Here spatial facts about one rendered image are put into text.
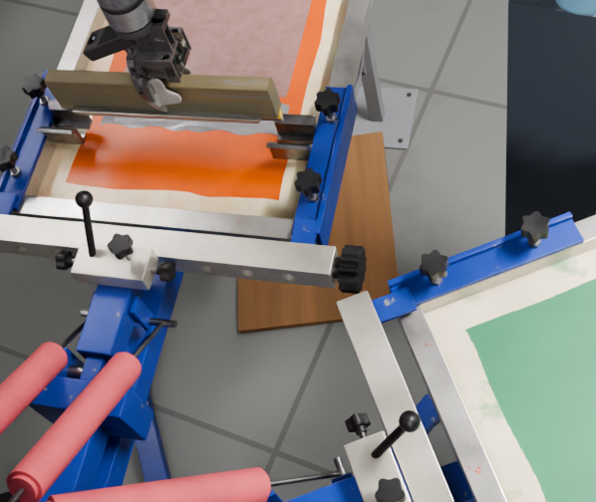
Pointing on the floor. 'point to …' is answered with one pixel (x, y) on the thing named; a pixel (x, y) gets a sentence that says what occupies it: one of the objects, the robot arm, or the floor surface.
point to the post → (384, 106)
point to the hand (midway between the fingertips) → (162, 96)
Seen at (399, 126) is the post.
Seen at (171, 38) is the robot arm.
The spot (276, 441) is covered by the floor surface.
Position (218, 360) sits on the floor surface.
